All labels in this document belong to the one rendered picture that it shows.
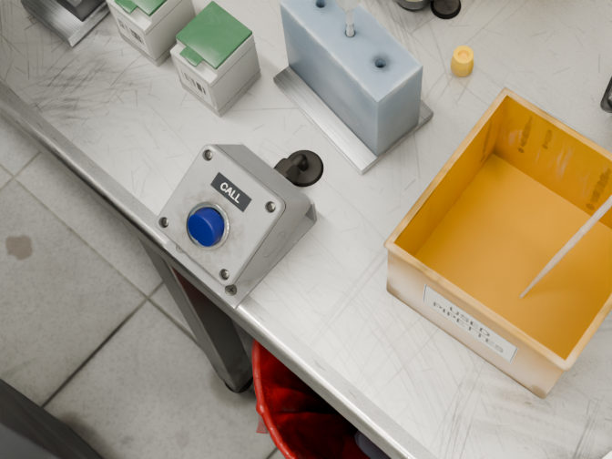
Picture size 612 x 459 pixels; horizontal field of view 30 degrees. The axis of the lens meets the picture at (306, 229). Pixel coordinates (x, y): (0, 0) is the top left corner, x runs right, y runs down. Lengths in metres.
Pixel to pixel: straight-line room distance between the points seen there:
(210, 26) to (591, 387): 0.36
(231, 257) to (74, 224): 1.07
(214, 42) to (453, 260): 0.22
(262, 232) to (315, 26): 0.14
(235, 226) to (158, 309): 0.99
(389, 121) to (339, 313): 0.14
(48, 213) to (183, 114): 0.98
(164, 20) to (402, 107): 0.19
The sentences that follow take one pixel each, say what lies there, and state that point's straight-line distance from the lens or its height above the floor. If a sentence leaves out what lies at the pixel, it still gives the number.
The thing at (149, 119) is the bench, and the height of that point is 0.88.
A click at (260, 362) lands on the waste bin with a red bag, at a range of 1.24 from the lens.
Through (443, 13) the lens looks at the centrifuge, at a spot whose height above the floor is 0.88.
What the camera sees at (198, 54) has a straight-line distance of 0.80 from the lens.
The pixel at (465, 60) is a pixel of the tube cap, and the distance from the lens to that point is 0.85.
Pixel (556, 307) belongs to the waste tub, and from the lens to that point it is 0.80.
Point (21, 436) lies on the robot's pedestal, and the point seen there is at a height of 0.69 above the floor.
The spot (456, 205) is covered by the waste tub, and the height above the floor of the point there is 0.88.
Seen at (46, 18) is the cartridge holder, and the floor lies 0.89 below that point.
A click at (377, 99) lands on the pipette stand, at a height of 0.98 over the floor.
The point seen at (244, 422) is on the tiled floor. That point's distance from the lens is 1.68.
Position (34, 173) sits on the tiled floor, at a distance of 1.86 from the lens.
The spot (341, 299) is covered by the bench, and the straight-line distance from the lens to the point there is 0.80.
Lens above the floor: 1.64
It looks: 70 degrees down
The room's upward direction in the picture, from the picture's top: 9 degrees counter-clockwise
